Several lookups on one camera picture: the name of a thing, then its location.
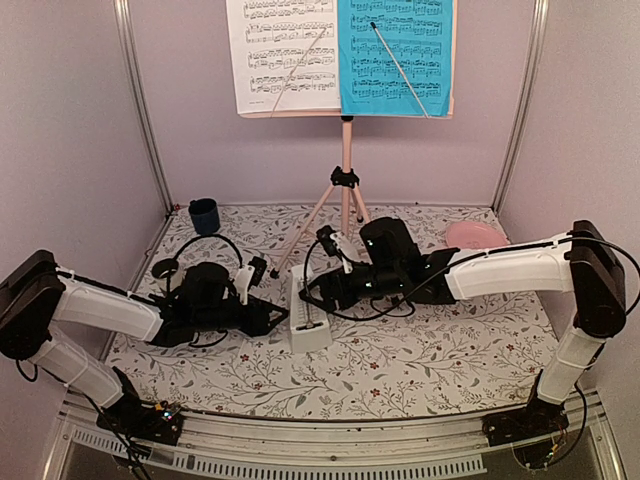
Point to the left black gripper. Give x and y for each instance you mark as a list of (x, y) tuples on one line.
[(257, 324)]

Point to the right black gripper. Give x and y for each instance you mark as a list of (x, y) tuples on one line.
[(329, 281)]

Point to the white metronome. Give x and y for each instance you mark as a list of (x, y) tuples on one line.
[(309, 325)]

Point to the pink music stand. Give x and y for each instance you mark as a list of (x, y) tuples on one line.
[(343, 179)]

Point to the white sheet music page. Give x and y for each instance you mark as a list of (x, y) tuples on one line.
[(285, 57)]

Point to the blue sheet music page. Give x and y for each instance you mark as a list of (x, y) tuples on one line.
[(397, 58)]

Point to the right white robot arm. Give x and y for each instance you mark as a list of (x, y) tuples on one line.
[(579, 262)]

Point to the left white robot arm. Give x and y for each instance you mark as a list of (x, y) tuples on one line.
[(193, 300)]

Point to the white paper cup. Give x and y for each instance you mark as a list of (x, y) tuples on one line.
[(168, 274)]

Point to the dark blue mug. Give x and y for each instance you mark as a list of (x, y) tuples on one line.
[(204, 216)]

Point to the pink plate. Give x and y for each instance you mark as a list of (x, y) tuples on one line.
[(474, 235)]

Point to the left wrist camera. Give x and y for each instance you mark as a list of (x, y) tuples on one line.
[(249, 276)]

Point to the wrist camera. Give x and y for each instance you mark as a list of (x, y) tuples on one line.
[(336, 244), (249, 276)]

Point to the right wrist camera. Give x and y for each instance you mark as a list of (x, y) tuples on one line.
[(336, 244)]

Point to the aluminium front rail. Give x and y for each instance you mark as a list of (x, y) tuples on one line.
[(232, 447)]

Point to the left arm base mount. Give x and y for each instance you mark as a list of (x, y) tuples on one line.
[(129, 416)]

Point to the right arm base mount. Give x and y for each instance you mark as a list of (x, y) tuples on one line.
[(537, 418)]

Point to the left aluminium frame post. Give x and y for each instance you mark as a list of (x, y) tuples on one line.
[(126, 36)]

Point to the aluminium frame post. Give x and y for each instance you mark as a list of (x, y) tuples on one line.
[(126, 36), (531, 68)]

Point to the right aluminium frame post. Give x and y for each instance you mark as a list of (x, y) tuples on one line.
[(531, 68)]

